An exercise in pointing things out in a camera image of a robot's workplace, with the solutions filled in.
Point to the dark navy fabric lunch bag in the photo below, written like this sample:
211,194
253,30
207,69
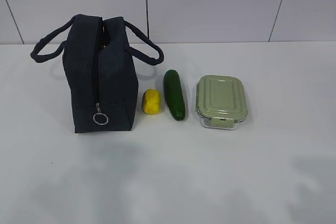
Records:
98,59

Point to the green cucumber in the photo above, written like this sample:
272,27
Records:
174,95

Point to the glass container with green lid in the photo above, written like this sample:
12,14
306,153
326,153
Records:
220,102

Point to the yellow toy fruit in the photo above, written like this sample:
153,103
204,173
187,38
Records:
151,102

